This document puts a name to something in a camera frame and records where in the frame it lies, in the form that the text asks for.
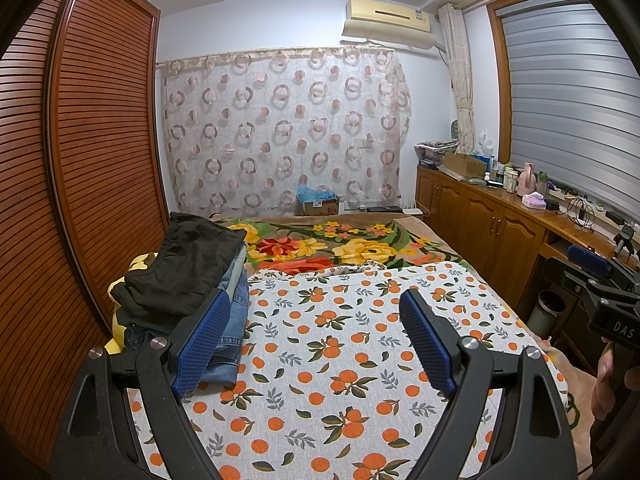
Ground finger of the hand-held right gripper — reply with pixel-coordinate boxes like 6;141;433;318
566;245;613;277
544;256;601;292

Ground circle pattern sheer curtain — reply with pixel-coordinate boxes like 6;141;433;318
157;46;413;216

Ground black pants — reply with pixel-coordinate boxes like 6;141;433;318
110;212;248;331

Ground light blue folded jeans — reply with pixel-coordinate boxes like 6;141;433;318
227;244;249;281

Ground cardboard box with blue cloth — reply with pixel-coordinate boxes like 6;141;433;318
297;185;341;217

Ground pink bottle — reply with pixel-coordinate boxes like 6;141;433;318
517;161;538;196

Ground person's right hand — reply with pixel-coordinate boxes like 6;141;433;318
591;342;623;421

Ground dark blue denim jeans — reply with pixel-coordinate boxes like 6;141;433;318
122;272;251;386

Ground wooden louvered wardrobe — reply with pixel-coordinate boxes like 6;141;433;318
0;0;171;461

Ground beige air conditioner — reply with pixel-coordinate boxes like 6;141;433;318
341;0;433;48

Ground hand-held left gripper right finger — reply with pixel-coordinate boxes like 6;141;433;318
399;287;581;480

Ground yellow plush toy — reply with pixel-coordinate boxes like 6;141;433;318
107;254;151;356

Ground basket of papers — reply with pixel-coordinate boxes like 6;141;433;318
415;140;458;168

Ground wooden window frame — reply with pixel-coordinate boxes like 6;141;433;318
485;2;513;166

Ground grey trash can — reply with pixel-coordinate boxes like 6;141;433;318
527;290;568;336

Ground orange fruit print bedsheet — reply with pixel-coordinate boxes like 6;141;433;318
127;261;571;480

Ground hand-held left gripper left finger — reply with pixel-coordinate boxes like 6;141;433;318
50;287;232;480

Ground beige side curtain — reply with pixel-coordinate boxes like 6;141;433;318
437;4;476;156

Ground grey window blind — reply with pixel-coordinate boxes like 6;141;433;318
497;0;640;211

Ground black cables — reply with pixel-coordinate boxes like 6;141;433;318
567;197;596;233

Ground open cardboard box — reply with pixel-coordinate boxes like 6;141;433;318
442;152;488;178

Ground wooden cabinet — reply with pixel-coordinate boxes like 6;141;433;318
414;165;640;356

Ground row of small bottles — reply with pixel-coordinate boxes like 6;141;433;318
487;160;521;192

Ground floral blanket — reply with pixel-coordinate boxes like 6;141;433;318
210;212;583;433

